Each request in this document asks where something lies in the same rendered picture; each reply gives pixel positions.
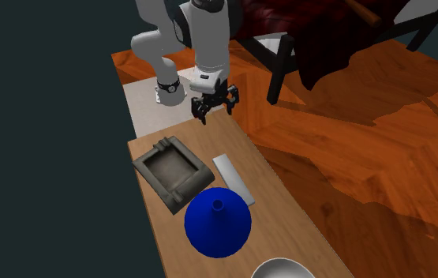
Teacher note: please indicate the white bowl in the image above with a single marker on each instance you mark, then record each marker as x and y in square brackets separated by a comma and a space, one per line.
[282, 269]

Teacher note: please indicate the light wooden table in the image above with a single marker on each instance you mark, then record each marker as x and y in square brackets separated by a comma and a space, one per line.
[280, 231]

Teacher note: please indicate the pale grey robot stand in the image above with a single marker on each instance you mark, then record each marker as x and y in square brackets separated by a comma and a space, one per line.
[149, 111]

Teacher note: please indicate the blue cone-shaped vase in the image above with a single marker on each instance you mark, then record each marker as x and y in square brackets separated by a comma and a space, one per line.
[218, 231]

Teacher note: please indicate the grey square ashtray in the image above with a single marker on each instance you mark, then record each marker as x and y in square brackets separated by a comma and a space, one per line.
[170, 166]

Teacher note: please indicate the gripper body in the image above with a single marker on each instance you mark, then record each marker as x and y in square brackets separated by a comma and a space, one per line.
[215, 98]

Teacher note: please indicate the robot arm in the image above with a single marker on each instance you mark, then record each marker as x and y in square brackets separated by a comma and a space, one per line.
[211, 42]

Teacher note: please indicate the white flat rectangular bar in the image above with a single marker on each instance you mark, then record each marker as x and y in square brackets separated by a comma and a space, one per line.
[231, 174]

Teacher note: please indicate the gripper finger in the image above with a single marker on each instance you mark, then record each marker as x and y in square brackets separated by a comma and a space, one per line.
[201, 109]
[233, 98]

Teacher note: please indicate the black armchair with red cloth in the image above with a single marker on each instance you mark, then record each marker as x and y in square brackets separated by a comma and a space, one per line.
[318, 42]

